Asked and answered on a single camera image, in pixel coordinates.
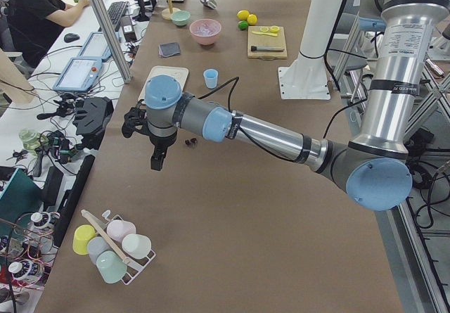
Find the teal box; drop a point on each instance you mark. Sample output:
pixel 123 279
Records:
pixel 20 195

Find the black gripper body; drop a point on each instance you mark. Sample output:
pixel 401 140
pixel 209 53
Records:
pixel 160 143

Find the black long bar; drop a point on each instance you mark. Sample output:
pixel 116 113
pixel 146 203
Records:
pixel 70 204

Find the dark red cherry pair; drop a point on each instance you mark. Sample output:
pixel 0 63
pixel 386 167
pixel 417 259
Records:
pixel 191 142

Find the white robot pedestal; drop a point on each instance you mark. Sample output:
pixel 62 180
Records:
pixel 306 77

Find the black keyboard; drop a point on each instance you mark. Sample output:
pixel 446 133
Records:
pixel 115 12

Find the yellow lemon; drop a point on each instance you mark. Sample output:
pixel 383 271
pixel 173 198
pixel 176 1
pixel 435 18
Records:
pixel 252 19
pixel 242 15

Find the yellow lemon left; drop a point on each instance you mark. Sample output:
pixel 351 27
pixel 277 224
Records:
pixel 242 15

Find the far teach pendant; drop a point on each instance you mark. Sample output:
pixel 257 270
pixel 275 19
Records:
pixel 95 46

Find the black handled knife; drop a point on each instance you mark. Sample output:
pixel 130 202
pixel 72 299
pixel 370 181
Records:
pixel 267 49

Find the wooden cutting board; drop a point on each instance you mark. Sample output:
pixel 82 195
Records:
pixel 261 40

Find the yellow lemon right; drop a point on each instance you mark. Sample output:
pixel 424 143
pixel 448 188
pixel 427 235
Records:
pixel 252 19

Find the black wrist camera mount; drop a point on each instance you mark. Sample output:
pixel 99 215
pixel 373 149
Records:
pixel 135 121

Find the pink bowl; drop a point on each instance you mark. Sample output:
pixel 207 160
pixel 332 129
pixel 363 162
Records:
pixel 205 40

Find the grey cup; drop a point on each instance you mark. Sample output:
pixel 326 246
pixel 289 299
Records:
pixel 96 246

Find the dark grey folded cloth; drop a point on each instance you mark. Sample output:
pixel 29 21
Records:
pixel 169 50

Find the metal ice scoop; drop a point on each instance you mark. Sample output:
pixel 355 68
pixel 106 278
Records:
pixel 209 4

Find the light blue plastic cup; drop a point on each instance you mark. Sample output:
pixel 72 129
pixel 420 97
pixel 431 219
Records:
pixel 210 76

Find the clear ice cubes pile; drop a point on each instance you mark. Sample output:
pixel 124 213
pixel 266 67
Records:
pixel 205 29

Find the yellow cup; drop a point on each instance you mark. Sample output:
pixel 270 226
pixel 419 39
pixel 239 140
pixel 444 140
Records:
pixel 82 235

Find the aluminium frame post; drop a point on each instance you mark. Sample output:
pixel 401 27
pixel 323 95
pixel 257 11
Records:
pixel 108 30

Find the near teach pendant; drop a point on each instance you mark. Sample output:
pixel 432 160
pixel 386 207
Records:
pixel 79 74

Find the mint green bowl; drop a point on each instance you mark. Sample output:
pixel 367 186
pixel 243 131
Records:
pixel 180 18

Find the lemon half slice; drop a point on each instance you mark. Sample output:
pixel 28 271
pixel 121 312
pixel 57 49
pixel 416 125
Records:
pixel 274 29

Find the seated person black shirt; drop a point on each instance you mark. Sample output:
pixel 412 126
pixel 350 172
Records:
pixel 36 24

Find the pink cup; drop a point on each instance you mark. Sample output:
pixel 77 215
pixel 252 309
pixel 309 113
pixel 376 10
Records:
pixel 117 229

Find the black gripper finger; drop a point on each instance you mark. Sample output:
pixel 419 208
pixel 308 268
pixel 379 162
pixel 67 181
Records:
pixel 153 163
pixel 159 163

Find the mint green cup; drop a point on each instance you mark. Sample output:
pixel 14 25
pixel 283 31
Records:
pixel 111 267

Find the black computer mouse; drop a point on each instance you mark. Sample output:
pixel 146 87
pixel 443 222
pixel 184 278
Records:
pixel 70 37

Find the green lime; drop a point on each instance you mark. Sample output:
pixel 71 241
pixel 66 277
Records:
pixel 242 25

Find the wooden cup stand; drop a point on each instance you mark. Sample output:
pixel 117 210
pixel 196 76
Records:
pixel 167 13

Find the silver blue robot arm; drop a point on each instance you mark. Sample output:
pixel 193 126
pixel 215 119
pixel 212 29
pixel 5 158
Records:
pixel 371 167

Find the teach pendant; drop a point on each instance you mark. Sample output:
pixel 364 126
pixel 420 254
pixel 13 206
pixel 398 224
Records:
pixel 95 46
pixel 79 74

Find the white wire cup rack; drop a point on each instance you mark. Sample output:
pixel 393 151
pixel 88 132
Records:
pixel 134 266

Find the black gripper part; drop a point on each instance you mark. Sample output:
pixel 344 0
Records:
pixel 91 118

